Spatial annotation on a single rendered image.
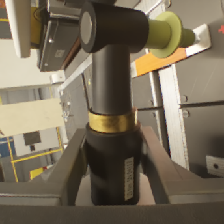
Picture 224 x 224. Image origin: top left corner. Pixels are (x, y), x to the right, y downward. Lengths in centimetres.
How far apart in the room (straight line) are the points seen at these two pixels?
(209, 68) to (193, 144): 10
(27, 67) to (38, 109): 113
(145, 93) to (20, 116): 433
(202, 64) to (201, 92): 3
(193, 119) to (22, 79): 444
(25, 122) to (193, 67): 441
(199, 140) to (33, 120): 439
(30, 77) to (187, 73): 443
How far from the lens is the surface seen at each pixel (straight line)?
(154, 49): 17
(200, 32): 20
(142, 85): 27
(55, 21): 43
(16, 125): 453
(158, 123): 26
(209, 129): 21
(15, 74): 458
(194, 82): 21
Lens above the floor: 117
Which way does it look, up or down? 28 degrees down
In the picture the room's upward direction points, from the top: 101 degrees counter-clockwise
